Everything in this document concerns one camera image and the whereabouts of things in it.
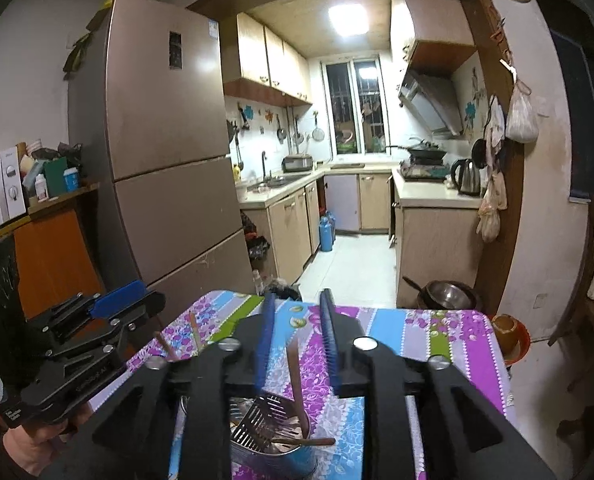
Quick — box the light bamboo chopstick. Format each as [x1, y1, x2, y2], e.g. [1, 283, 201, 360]
[154, 330, 178, 362]
[286, 339, 309, 439]
[188, 311, 202, 356]

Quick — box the brown wooden chopstick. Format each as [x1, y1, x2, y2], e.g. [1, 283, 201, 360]
[271, 437, 336, 446]

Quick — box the kitchen window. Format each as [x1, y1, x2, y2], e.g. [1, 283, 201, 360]
[323, 58, 389, 155]

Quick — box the person's left hand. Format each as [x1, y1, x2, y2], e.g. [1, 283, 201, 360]
[2, 403, 93, 479]

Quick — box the orange wooden cabinet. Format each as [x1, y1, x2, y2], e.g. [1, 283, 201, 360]
[0, 183, 105, 318]

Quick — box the blue lidded jar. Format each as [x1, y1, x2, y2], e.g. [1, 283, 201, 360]
[62, 167, 80, 193]

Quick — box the white medicine bottle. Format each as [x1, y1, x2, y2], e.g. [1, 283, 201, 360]
[34, 174, 50, 203]

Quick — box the blue perforated utensil holder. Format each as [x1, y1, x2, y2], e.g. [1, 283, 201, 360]
[178, 393, 320, 480]

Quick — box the steel bowl on floor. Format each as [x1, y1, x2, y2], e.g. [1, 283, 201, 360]
[402, 276, 483, 312]

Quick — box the wooden chair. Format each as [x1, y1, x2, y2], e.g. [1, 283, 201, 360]
[548, 194, 594, 391]

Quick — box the floral striped tablecloth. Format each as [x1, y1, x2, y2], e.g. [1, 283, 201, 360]
[88, 288, 510, 480]

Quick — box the blue water jug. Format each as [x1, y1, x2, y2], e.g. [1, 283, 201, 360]
[318, 211, 336, 252]

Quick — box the brown three-door refrigerator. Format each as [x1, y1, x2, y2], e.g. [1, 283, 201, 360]
[68, 0, 252, 324]

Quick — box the steel electric kettle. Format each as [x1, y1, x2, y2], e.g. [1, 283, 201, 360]
[451, 158, 481, 196]

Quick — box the black wok on stove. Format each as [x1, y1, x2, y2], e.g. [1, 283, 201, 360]
[389, 141, 446, 166]

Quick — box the hanging white plastic bag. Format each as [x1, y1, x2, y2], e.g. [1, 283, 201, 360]
[505, 79, 539, 144]

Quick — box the steel range hood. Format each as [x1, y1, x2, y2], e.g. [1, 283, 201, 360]
[399, 70, 464, 136]

